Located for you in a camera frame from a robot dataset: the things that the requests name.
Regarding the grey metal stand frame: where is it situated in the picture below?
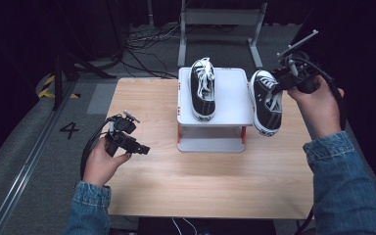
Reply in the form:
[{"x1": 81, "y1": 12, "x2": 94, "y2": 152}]
[{"x1": 176, "y1": 0, "x2": 268, "y2": 71}]

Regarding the person's right hand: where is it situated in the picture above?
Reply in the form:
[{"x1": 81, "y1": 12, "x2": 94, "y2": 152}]
[{"x1": 287, "y1": 76, "x2": 346, "y2": 141}]

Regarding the black tripod stand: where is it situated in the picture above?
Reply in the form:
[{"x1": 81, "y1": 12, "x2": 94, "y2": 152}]
[{"x1": 52, "y1": 48, "x2": 117, "y2": 112}]

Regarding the person's left hand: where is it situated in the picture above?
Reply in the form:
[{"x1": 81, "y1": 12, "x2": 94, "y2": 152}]
[{"x1": 81, "y1": 136, "x2": 132, "y2": 187}]

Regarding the white two-tier shoe rack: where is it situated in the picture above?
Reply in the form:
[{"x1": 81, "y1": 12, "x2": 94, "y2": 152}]
[{"x1": 175, "y1": 67, "x2": 256, "y2": 155}]

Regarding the metal floor rail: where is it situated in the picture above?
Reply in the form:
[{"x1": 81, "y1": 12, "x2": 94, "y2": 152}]
[{"x1": 0, "y1": 81, "x2": 76, "y2": 235}]

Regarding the black canvas sneaker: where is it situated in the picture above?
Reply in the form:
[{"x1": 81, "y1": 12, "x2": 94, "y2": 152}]
[
  {"x1": 249, "y1": 69, "x2": 283, "y2": 137},
  {"x1": 188, "y1": 57, "x2": 217, "y2": 122}
]

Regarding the white cable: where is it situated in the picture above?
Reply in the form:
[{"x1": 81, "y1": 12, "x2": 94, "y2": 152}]
[{"x1": 169, "y1": 217, "x2": 199, "y2": 235}]

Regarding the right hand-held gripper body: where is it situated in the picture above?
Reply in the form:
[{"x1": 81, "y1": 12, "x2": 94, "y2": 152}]
[{"x1": 275, "y1": 28, "x2": 321, "y2": 95}]

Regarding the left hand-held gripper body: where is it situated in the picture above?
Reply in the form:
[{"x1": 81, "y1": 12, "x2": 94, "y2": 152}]
[{"x1": 105, "y1": 110, "x2": 141, "y2": 158}]

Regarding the tangle of black floor cables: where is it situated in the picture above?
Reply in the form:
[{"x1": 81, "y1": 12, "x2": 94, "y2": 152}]
[{"x1": 120, "y1": 23, "x2": 180, "y2": 79}]

